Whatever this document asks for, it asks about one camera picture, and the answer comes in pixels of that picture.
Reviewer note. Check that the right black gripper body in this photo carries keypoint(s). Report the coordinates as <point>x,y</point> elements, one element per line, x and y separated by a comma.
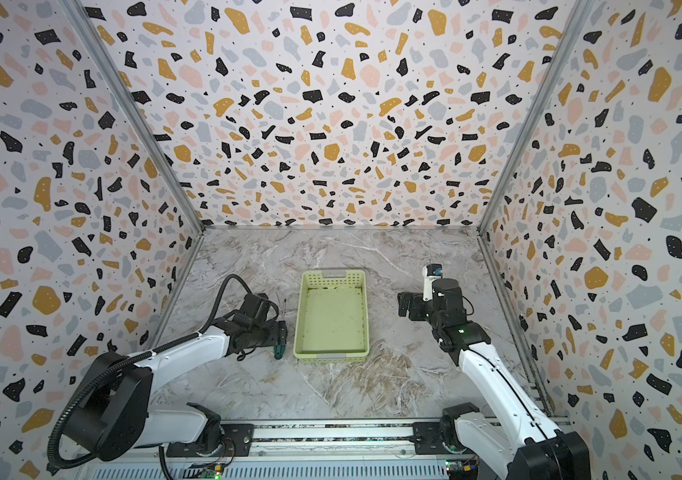
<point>412,303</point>

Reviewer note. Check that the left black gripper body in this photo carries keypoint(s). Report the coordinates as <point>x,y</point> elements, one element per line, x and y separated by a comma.
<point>265,334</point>

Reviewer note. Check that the green black handle screwdriver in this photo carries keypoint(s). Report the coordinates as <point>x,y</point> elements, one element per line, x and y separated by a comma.
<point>283,314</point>

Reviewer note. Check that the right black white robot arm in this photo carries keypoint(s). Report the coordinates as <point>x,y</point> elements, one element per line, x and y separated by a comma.
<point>526,444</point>

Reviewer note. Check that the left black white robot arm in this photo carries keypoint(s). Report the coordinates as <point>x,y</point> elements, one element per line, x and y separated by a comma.
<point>110,413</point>

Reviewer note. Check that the light green plastic bin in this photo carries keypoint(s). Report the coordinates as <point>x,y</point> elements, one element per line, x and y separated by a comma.
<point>332,322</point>

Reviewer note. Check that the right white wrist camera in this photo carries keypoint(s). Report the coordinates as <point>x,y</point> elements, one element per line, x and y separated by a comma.
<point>431,273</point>

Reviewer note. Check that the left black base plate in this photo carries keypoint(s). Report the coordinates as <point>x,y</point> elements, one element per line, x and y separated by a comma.
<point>227,441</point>

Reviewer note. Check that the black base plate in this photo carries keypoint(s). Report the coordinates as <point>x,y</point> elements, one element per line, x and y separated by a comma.
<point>428,439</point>
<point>227,441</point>

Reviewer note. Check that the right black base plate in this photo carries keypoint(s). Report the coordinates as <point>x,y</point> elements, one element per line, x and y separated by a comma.
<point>428,439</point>

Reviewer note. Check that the aluminium mounting rail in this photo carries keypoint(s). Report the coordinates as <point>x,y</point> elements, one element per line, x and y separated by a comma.
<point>309,449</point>

